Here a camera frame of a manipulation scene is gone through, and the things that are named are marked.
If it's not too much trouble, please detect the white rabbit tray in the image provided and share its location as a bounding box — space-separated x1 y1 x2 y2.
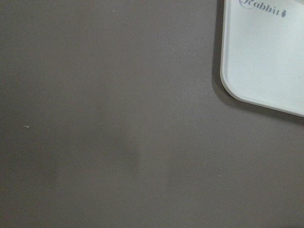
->
220 0 304 116

